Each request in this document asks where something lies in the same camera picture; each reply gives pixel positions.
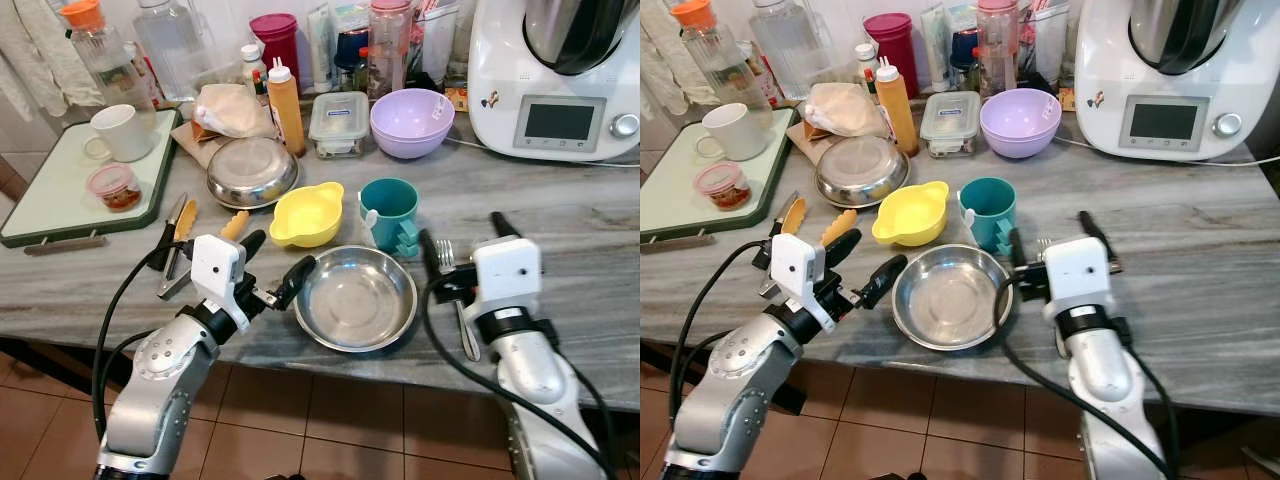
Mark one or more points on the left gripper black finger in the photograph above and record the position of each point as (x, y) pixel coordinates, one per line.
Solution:
(843, 248)
(298, 278)
(254, 246)
(886, 278)

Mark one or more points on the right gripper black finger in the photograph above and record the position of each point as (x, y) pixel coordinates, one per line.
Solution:
(431, 258)
(503, 227)
(1091, 226)
(1016, 250)

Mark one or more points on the teal plastic mug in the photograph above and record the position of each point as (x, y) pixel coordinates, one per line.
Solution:
(390, 205)
(990, 205)

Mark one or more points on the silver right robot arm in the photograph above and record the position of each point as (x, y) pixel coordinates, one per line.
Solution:
(1100, 380)
(535, 380)

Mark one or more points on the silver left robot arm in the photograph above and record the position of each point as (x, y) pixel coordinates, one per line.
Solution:
(160, 390)
(725, 390)

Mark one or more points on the steel tongs with orange tips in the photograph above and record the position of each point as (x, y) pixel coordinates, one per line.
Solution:
(233, 226)
(838, 225)

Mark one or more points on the yellow plastic bowl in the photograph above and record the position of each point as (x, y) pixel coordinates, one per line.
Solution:
(305, 215)
(910, 213)

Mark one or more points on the shallow stainless steel dish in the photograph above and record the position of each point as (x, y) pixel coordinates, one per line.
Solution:
(355, 300)
(950, 300)

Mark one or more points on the upturned stainless steel bowl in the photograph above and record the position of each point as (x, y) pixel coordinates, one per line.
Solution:
(250, 172)
(860, 170)

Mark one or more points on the brown wooden board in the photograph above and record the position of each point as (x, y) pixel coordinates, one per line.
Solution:
(803, 143)
(190, 145)

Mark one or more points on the purple plastic bowl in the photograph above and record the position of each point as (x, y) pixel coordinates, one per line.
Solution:
(412, 130)
(1020, 130)

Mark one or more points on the small tub with red food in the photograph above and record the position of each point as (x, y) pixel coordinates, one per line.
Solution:
(722, 185)
(113, 187)

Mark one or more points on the orange sauce squeeze bottle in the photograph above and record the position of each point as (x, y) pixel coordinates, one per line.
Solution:
(286, 110)
(897, 110)

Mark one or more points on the white kitchen cooking machine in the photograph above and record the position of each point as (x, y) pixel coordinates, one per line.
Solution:
(1105, 80)
(500, 80)

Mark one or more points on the glass food container with lid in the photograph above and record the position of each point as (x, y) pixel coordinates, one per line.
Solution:
(338, 120)
(950, 118)

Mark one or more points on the white ceramic mug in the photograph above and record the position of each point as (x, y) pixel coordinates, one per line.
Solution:
(125, 130)
(740, 130)

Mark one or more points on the pale green cutting board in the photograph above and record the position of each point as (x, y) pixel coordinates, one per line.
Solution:
(50, 200)
(670, 200)

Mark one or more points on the clear plastic packets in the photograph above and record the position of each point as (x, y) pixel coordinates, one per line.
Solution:
(440, 45)
(1045, 45)

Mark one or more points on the small bottle with white cap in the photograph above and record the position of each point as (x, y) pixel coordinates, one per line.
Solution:
(252, 55)
(866, 52)

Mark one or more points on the clear bottle with pink lid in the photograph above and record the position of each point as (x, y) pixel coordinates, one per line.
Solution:
(997, 45)
(390, 45)

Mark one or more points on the dark blue cup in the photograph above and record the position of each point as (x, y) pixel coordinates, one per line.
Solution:
(350, 50)
(962, 50)

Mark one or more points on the maroon plastic tumbler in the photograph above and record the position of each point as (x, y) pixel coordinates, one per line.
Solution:
(895, 40)
(278, 40)

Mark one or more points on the clear glass bottle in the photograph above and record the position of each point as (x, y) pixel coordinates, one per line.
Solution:
(790, 45)
(170, 45)

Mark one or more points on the white tube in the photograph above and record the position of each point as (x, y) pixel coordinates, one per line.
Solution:
(320, 45)
(932, 45)

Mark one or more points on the glass bottle with orange cap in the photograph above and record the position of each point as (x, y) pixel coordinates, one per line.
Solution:
(105, 65)
(720, 65)

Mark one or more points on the beige hanging towel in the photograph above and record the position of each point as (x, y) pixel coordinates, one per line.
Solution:
(40, 50)
(665, 50)

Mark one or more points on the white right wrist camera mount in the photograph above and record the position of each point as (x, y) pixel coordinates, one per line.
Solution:
(505, 270)
(1078, 270)

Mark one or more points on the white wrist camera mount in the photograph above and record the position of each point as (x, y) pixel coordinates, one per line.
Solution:
(215, 265)
(505, 270)
(1078, 270)
(795, 270)

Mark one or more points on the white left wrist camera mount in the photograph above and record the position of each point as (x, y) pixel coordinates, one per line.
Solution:
(795, 270)
(215, 265)

